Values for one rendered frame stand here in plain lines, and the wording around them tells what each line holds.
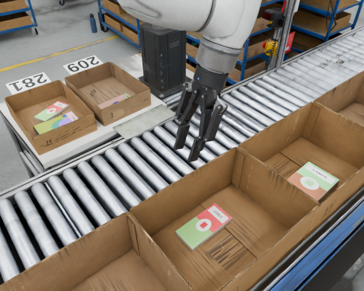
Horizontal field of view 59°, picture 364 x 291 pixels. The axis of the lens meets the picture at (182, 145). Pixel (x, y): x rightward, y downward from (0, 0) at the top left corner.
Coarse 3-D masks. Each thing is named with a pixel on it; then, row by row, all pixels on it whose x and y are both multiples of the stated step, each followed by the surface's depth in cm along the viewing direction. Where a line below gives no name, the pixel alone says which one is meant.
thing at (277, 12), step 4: (272, 8) 177; (276, 8) 178; (264, 12) 176; (268, 12) 174; (272, 12) 174; (276, 12) 174; (280, 12) 176; (264, 16) 177; (268, 16) 175; (272, 16) 174; (276, 16) 176; (280, 16) 178; (268, 20) 176; (272, 20) 176; (276, 20) 180; (268, 24) 183; (272, 24) 181; (276, 24) 182
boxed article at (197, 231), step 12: (216, 204) 100; (204, 216) 97; (216, 216) 97; (228, 216) 97; (180, 228) 94; (192, 228) 94; (204, 228) 94; (216, 228) 94; (192, 240) 91; (204, 240) 91
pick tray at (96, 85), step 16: (112, 64) 181; (80, 80) 176; (96, 80) 183; (112, 80) 184; (128, 80) 175; (80, 96) 161; (96, 96) 172; (112, 96) 171; (144, 96) 161; (96, 112) 153; (112, 112) 152; (128, 112) 159
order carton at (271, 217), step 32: (224, 160) 98; (256, 160) 94; (160, 192) 85; (192, 192) 96; (224, 192) 106; (256, 192) 101; (288, 192) 89; (160, 224) 94; (256, 224) 96; (288, 224) 95; (192, 256) 88; (224, 256) 89; (256, 256) 88; (192, 288) 66; (224, 288) 66
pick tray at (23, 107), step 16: (16, 96) 158; (32, 96) 163; (48, 96) 168; (64, 96) 172; (16, 112) 161; (32, 112) 161; (64, 112) 161; (80, 112) 161; (32, 128) 152; (64, 128) 139; (80, 128) 145; (96, 128) 151; (32, 144) 140; (48, 144) 139; (64, 144) 144
